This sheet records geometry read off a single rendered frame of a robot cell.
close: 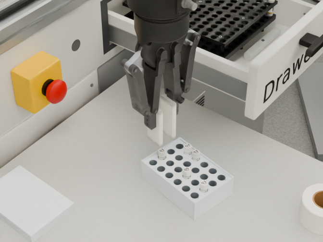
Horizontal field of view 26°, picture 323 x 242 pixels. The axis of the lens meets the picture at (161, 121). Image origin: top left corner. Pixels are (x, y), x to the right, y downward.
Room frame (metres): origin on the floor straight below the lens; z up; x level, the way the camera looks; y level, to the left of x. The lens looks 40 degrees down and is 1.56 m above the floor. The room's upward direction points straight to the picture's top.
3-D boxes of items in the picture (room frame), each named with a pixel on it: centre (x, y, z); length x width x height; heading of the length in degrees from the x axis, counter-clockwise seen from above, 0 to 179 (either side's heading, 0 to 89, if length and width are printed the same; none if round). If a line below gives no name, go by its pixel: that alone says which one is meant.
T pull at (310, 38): (0.97, -0.25, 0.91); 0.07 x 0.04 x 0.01; 143
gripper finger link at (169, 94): (0.83, -0.02, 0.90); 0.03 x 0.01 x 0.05; 132
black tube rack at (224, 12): (1.11, -0.07, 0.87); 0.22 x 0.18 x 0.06; 53
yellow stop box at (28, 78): (0.90, 0.20, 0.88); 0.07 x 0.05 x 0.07; 143
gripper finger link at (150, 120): (0.79, 0.02, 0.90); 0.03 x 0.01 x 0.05; 132
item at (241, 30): (1.05, -0.15, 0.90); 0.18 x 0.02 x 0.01; 143
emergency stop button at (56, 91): (0.88, 0.17, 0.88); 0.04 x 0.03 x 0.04; 143
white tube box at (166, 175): (0.78, -0.04, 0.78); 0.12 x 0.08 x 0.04; 42
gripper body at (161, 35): (0.81, 0.00, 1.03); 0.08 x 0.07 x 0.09; 132
